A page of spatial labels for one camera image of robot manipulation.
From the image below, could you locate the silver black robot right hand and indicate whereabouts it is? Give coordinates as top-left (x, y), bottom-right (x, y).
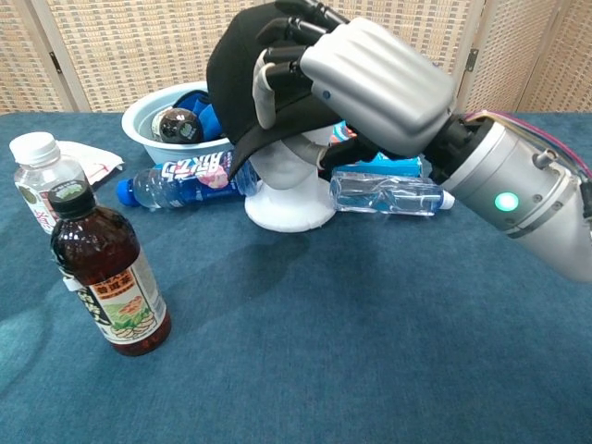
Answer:
top-left (252, 0), bottom-right (458, 171)

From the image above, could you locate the black baseball cap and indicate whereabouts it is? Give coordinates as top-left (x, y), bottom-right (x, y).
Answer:
top-left (205, 4), bottom-right (353, 179)

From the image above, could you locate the blue chocolate chip cookie box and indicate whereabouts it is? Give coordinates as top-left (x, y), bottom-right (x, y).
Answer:
top-left (327, 118), bottom-right (425, 179)

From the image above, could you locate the clear plastic bottle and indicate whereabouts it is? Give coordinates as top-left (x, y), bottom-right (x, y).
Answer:
top-left (328, 169), bottom-right (457, 217)

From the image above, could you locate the white foam mannequin head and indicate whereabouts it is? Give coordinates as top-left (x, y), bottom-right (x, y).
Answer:
top-left (243, 127), bottom-right (337, 231)

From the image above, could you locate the dark tea bottle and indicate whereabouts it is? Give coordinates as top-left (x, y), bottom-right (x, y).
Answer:
top-left (48, 178), bottom-right (172, 357)

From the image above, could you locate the clear white-capped bottle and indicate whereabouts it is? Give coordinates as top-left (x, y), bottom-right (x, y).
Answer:
top-left (8, 131), bottom-right (90, 237)

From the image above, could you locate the blue black fabric sleeve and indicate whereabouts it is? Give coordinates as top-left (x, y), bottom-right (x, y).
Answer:
top-left (173, 90), bottom-right (228, 140)

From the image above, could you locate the dark drink bottle cartoon label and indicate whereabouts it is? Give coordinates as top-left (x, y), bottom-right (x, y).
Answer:
top-left (151, 106), bottom-right (204, 143)

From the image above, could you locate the blue label sports drink bottle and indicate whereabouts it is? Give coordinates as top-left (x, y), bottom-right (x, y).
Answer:
top-left (115, 148), bottom-right (265, 210)

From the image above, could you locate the blue tablecloth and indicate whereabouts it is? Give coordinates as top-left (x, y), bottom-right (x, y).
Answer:
top-left (0, 110), bottom-right (592, 444)

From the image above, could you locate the light blue plastic basin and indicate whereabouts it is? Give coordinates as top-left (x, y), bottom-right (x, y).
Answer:
top-left (121, 81), bottom-right (232, 161)

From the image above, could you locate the woven rattan folding screen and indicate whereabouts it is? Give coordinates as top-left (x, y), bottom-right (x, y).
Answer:
top-left (0, 0), bottom-right (592, 116)

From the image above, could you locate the white red printed packet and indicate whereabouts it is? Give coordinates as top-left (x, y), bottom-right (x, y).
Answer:
top-left (57, 140), bottom-right (125, 186)

